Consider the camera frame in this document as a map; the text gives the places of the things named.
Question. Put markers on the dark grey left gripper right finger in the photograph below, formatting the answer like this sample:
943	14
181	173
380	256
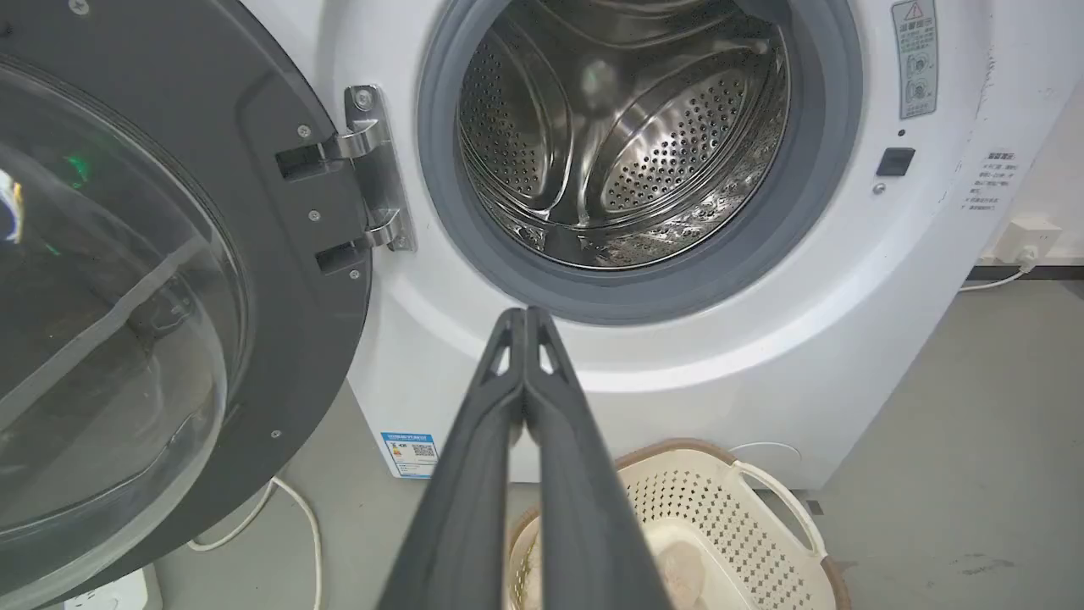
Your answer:
584	508

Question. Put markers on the dark grey washing machine door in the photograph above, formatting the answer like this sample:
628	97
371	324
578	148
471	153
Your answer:
152	280

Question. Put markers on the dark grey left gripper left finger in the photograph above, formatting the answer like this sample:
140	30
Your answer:
466	491

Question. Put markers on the white wall socket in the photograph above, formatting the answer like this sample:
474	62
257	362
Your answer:
1026	239

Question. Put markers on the cream perforated laundry basket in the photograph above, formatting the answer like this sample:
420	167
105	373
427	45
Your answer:
737	534

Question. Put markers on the white power strip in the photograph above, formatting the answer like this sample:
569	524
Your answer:
114	593

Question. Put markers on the white front-load washing machine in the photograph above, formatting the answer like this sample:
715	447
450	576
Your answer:
762	339

